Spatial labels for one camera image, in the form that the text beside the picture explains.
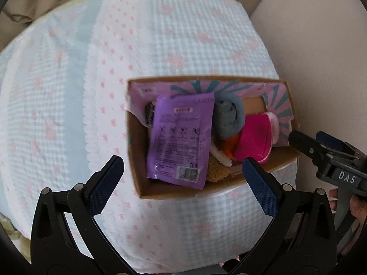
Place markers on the orange fluffy pom-pom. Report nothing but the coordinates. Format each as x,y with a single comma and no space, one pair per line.
229,145

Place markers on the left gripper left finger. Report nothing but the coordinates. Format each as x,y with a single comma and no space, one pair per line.
65,237

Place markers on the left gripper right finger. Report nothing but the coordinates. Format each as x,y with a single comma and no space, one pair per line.
300,238

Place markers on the brown plush slipper sock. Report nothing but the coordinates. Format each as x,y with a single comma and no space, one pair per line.
218,165

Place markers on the light pink fluffy scrunchie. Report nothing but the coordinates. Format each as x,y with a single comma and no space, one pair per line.
275,128

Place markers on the white blue checked blanket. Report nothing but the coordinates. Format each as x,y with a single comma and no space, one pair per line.
64,104

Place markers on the grey socks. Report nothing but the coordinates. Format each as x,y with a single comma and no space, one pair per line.
228,115

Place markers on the person's right hand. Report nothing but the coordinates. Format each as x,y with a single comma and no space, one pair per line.
357,206

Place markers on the magenta soft pouch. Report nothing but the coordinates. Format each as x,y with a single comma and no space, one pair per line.
255,139

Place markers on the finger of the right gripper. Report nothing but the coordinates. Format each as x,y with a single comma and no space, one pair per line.
338,145
307,145

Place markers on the purple foil packet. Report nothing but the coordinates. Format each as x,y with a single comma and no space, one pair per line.
180,139

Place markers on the black white patterned sock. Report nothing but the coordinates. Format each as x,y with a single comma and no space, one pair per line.
149,113

